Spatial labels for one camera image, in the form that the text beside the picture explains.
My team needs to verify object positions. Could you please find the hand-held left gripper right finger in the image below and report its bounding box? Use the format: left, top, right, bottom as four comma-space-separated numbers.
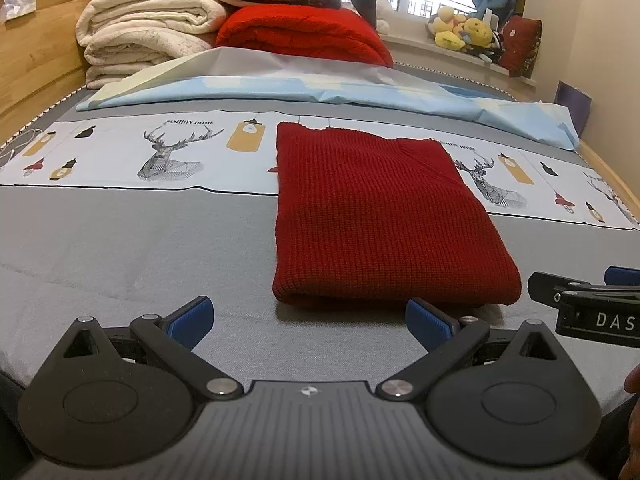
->
376, 298, 563, 402

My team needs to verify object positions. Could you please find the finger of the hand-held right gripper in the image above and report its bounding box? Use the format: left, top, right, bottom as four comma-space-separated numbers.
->
604, 266, 640, 286
528, 271, 640, 306

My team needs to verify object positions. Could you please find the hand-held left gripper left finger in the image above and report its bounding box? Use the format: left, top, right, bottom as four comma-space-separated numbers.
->
60, 296, 244, 402

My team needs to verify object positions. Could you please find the red knit sweater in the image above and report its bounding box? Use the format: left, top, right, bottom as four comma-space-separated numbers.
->
272, 121, 522, 311

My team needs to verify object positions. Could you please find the person's right hand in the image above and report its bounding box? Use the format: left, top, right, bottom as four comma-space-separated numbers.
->
620, 363, 640, 480

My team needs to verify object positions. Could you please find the grey deer print bedsheet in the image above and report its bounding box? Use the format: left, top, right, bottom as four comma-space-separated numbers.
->
0, 87, 640, 413

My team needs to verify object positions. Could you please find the purple box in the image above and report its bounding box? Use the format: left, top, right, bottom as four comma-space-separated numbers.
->
556, 80, 595, 137

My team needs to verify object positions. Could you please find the light blue duvet cover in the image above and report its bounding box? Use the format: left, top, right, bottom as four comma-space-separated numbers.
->
75, 46, 582, 151

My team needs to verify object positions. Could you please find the dark red cushion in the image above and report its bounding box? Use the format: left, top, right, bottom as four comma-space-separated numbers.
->
497, 15, 544, 79

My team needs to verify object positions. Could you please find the window sill ledge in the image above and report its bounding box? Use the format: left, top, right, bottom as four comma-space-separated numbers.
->
384, 30, 540, 98

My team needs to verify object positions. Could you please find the cream folded quilt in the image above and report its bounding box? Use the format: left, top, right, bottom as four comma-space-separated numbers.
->
75, 0, 230, 47
82, 27, 222, 89

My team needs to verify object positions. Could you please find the yellow plush toy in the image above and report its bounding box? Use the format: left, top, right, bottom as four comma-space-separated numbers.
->
462, 16, 500, 48
427, 6, 467, 52

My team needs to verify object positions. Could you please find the wooden headboard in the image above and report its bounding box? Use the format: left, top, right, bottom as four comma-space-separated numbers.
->
0, 0, 128, 137

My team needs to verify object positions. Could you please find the red folded blanket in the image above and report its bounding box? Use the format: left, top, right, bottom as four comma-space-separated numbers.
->
215, 5, 396, 69

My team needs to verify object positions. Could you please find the white plush toy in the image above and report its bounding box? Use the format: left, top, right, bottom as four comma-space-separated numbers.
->
375, 0, 397, 32

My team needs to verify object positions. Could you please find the clear tissue packet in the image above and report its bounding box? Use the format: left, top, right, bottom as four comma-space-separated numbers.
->
0, 0, 39, 25

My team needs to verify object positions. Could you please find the wooden bed side rail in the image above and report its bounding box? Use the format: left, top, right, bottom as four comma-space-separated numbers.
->
575, 137, 640, 227

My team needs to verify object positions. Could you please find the white charging cable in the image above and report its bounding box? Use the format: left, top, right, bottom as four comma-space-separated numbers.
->
0, 127, 44, 167

